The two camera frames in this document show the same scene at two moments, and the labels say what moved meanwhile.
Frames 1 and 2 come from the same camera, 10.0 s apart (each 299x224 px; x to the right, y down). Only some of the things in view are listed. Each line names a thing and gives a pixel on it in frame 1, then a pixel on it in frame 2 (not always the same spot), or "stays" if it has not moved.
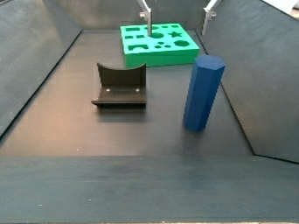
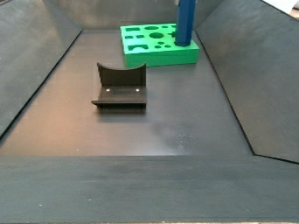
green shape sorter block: [168, 47] stays
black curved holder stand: [123, 87] stays
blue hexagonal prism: [209, 70] -> [184, 21]
